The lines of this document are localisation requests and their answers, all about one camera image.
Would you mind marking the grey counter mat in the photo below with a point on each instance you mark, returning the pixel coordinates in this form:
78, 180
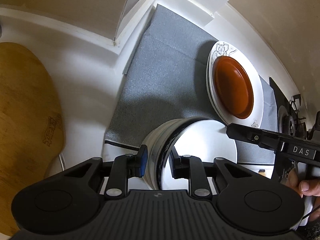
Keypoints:
166, 79

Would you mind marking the white floral square plate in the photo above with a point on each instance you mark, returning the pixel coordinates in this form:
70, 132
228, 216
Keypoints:
209, 93
222, 48

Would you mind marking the person right hand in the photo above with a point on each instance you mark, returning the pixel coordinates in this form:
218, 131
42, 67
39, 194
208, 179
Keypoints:
304, 187

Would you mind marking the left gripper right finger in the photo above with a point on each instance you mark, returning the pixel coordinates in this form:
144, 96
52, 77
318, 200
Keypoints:
179, 165

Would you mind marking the white plain bowl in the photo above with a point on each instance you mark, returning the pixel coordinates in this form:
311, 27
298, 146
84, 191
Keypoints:
200, 137

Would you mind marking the white floral square plate back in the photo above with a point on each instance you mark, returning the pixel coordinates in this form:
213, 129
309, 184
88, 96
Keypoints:
209, 93

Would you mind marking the round wooden cutting board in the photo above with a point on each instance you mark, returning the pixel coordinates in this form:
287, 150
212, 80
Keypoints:
32, 130

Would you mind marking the black gas cooktop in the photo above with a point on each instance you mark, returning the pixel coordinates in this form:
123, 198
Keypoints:
289, 122

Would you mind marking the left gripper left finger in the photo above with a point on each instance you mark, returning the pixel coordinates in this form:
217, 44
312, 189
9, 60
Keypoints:
139, 162

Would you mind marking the white floral square plate front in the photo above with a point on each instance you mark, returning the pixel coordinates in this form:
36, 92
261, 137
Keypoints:
222, 48

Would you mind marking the brown round plate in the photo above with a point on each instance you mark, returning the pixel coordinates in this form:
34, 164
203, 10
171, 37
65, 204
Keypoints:
233, 87

